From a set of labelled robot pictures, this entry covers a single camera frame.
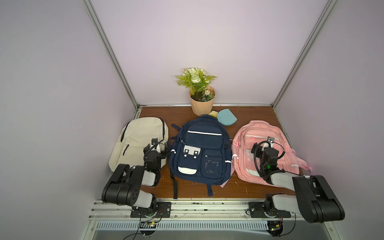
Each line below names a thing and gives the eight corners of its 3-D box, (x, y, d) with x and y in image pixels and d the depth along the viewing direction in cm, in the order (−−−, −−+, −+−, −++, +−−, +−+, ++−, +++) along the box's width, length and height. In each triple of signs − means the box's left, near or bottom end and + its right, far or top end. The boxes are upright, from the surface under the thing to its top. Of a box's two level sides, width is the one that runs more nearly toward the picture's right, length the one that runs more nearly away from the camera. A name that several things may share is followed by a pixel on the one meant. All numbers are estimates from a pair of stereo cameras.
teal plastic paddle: (223, 127, 108) (224, 125, 106) (214, 113, 117) (214, 111, 115) (237, 122, 111) (238, 120, 109) (227, 109, 120) (228, 107, 118)
